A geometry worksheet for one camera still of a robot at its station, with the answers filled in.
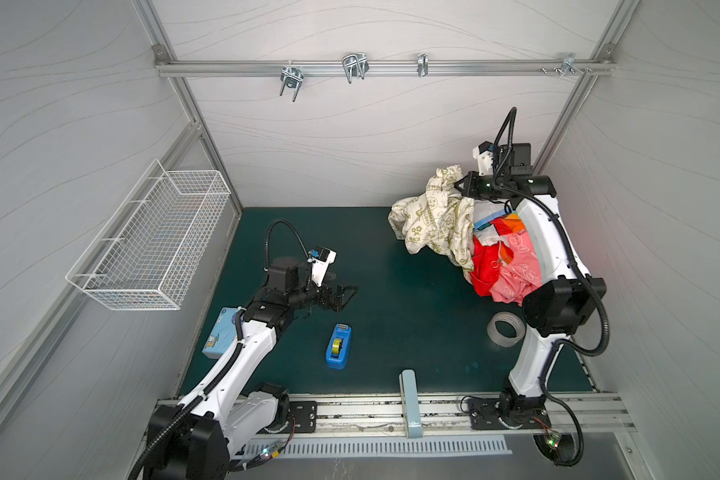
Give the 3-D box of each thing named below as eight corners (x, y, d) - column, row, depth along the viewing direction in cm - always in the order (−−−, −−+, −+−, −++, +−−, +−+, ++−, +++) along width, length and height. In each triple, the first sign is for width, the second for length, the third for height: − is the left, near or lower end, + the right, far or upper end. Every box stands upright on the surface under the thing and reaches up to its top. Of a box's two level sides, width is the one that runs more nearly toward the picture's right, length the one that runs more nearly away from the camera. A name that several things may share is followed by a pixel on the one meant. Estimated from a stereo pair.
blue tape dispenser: (324, 367, 81) (322, 363, 79) (335, 327, 89) (334, 322, 86) (345, 371, 81) (344, 368, 78) (354, 330, 88) (354, 326, 86)
